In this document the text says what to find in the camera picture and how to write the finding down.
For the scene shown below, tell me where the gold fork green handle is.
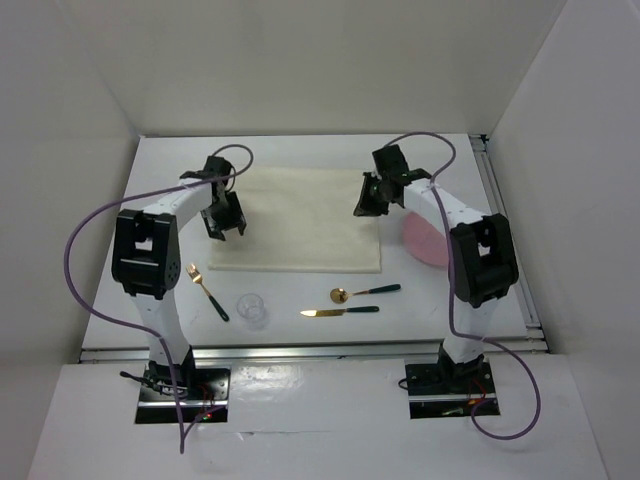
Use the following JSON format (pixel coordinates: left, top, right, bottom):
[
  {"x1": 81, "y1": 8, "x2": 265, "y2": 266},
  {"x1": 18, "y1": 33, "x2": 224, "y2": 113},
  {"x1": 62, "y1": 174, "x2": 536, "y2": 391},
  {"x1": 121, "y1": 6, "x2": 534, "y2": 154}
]
[{"x1": 186, "y1": 263, "x2": 230, "y2": 322}]

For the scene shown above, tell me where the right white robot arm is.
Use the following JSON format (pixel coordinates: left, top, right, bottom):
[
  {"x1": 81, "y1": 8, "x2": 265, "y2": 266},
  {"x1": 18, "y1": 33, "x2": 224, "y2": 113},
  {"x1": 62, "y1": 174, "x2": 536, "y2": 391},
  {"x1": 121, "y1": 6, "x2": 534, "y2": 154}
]
[{"x1": 354, "y1": 145, "x2": 519, "y2": 392}]

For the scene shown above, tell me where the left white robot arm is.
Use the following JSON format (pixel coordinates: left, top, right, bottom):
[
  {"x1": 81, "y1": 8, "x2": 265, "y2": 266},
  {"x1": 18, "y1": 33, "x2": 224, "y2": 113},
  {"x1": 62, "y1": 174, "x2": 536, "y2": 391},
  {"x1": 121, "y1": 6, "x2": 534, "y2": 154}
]
[{"x1": 111, "y1": 155, "x2": 247, "y2": 399}]

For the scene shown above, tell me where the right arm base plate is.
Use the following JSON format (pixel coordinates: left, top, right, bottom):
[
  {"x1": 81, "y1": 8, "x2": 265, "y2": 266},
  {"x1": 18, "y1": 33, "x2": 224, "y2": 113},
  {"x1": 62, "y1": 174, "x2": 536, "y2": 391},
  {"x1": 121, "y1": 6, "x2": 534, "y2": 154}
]
[{"x1": 397, "y1": 362, "x2": 500, "y2": 419}]

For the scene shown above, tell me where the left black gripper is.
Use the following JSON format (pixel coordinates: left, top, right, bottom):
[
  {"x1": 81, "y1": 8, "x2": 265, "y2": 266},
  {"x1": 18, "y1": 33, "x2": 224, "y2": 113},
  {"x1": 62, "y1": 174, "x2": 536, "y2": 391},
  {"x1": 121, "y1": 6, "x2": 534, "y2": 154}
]
[{"x1": 198, "y1": 190, "x2": 245, "y2": 241}]

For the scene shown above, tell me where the right aluminium rail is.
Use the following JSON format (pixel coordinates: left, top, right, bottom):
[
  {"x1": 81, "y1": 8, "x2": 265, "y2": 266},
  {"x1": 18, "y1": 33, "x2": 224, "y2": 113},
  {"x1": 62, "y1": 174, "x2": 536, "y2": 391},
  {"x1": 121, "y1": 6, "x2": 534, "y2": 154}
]
[{"x1": 468, "y1": 132, "x2": 551, "y2": 355}]

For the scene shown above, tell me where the aluminium rail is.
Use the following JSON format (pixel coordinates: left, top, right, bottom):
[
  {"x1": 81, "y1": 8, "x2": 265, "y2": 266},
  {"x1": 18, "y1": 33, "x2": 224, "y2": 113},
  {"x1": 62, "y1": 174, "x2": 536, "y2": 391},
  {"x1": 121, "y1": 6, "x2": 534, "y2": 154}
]
[
  {"x1": 79, "y1": 335, "x2": 549, "y2": 364},
  {"x1": 468, "y1": 132, "x2": 551, "y2": 355}
]

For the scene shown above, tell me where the front aluminium rail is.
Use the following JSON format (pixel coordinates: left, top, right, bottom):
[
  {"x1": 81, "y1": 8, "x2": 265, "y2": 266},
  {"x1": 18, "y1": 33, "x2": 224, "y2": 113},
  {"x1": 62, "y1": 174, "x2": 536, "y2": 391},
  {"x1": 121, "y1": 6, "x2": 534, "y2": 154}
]
[{"x1": 79, "y1": 335, "x2": 549, "y2": 364}]

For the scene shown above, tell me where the clear plastic cup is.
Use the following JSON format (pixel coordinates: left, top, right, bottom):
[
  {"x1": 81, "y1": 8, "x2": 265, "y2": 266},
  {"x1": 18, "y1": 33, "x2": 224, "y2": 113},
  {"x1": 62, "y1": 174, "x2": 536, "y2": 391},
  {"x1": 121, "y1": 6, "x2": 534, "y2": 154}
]
[{"x1": 236, "y1": 293, "x2": 267, "y2": 331}]

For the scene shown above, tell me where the gold knife green handle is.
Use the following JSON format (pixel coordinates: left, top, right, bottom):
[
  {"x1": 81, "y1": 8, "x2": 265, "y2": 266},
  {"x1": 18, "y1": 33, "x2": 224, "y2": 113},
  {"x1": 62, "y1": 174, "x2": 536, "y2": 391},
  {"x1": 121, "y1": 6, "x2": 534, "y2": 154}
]
[{"x1": 300, "y1": 306, "x2": 380, "y2": 318}]

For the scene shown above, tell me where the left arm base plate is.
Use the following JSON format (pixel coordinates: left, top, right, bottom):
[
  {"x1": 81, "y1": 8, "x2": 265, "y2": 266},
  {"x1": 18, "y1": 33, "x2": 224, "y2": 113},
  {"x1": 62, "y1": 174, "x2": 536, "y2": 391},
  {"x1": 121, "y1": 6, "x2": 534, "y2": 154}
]
[{"x1": 132, "y1": 367, "x2": 231, "y2": 425}]

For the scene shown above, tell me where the cream cloth placemat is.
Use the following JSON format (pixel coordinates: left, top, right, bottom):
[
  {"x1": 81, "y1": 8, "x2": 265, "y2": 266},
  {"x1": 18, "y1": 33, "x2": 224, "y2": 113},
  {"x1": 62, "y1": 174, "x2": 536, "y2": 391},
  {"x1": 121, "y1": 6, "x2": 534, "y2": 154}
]
[{"x1": 208, "y1": 167, "x2": 381, "y2": 274}]

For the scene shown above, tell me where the gold spoon green handle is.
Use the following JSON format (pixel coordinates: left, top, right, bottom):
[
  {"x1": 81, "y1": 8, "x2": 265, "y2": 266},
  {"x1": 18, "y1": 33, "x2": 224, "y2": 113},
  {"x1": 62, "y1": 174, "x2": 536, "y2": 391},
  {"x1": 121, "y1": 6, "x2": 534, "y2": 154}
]
[{"x1": 329, "y1": 284, "x2": 401, "y2": 304}]

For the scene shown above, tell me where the pink plate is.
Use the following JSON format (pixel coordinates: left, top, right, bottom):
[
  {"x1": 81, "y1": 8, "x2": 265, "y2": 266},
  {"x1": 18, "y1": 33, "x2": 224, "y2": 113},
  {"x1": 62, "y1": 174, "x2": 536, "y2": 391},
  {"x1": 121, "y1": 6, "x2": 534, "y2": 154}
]
[{"x1": 401, "y1": 212, "x2": 448, "y2": 268}]

